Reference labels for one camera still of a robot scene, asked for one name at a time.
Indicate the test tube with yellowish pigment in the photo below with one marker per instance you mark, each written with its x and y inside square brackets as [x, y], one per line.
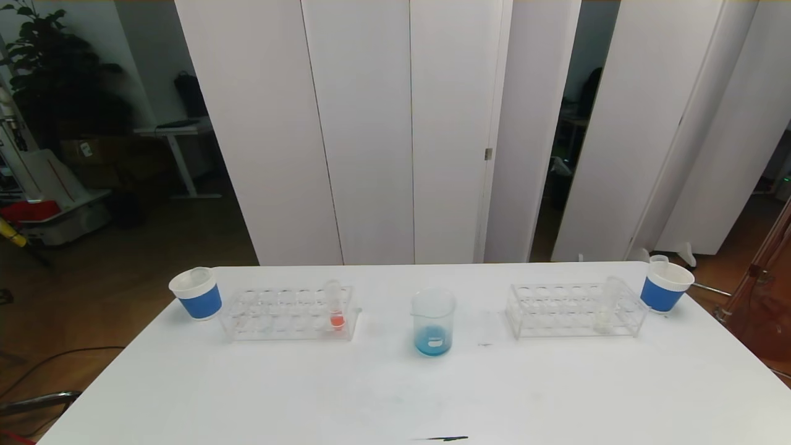
[609, 309]

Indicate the blue banded white paper cup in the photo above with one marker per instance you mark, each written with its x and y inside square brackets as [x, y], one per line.
[201, 304]
[661, 296]

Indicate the black backpack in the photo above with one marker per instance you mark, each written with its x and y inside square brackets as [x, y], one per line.
[190, 94]

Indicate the metal chair frame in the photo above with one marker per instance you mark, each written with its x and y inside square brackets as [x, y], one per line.
[43, 398]

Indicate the clear plastic beaker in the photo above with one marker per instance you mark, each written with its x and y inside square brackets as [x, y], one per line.
[432, 340]

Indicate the clear acrylic test tube rack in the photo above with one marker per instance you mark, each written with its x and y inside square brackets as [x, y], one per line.
[550, 312]
[290, 312]

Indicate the test tube with red pigment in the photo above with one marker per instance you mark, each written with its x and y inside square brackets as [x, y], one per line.
[337, 320]

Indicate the black bin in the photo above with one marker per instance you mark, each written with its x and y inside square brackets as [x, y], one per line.
[126, 208]

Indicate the clear graduated plastic test tube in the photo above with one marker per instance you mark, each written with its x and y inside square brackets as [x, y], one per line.
[659, 262]

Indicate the red flat object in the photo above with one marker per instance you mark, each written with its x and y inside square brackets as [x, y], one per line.
[28, 211]

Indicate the white folding partition screen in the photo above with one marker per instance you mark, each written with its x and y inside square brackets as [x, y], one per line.
[642, 93]
[741, 93]
[371, 123]

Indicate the white standing desk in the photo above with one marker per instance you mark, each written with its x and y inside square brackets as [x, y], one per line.
[178, 128]

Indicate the test tube with blue pigment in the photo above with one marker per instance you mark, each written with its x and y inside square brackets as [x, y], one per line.
[201, 273]

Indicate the white partition foot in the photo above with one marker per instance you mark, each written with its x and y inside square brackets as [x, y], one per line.
[687, 254]
[639, 254]

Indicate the metal frame stand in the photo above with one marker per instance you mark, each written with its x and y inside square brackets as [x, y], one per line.
[763, 321]

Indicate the brown cardboard box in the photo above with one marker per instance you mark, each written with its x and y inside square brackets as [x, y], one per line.
[93, 149]

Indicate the yellow object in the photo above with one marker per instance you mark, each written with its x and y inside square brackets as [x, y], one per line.
[12, 233]

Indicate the green potted plant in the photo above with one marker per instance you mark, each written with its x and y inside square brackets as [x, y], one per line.
[55, 80]

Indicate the white machine base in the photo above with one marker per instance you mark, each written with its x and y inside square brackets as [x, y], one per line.
[49, 179]

